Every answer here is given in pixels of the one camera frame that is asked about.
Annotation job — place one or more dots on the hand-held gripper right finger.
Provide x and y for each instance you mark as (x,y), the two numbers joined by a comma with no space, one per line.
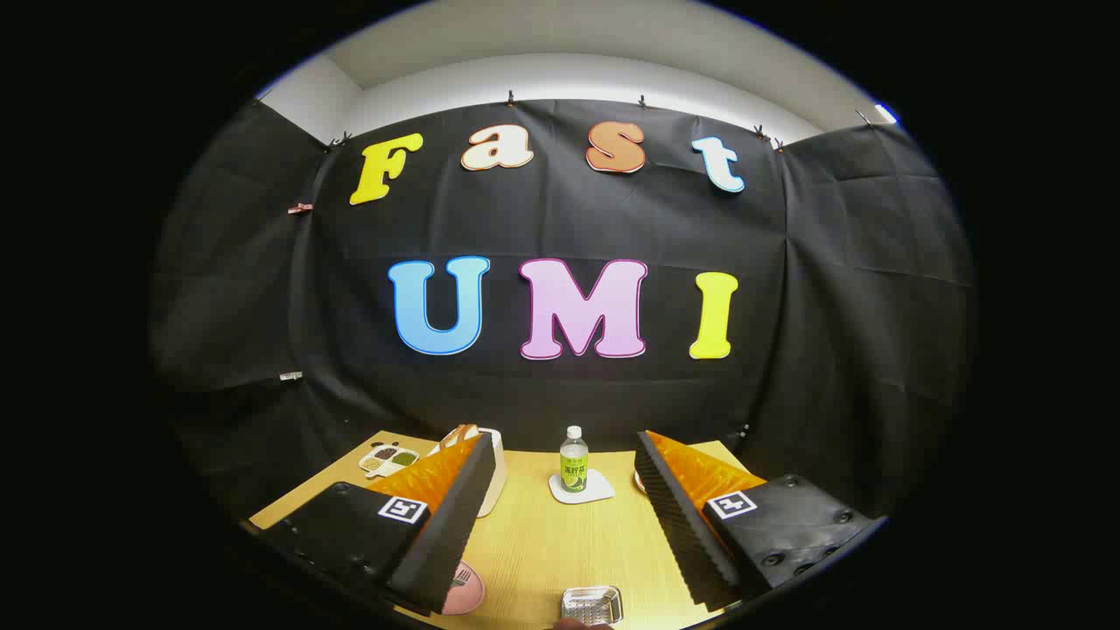
(682,525)

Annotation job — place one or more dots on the pink plate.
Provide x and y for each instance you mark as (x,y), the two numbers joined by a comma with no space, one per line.
(471,600)

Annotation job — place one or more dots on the white toaster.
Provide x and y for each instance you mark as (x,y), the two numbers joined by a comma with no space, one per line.
(495,472)

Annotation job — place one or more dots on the white coaster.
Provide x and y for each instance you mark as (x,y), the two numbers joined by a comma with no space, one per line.
(599,488)

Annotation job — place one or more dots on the green label drink bottle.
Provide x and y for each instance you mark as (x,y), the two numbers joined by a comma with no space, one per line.
(574,468)

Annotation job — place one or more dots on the white divided dish with beans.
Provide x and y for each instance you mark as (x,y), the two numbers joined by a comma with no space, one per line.
(389,460)

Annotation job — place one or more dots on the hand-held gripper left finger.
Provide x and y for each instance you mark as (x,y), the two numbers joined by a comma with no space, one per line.
(446,534)

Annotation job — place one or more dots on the white plate with food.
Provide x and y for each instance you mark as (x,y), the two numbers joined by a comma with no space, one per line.
(639,481)

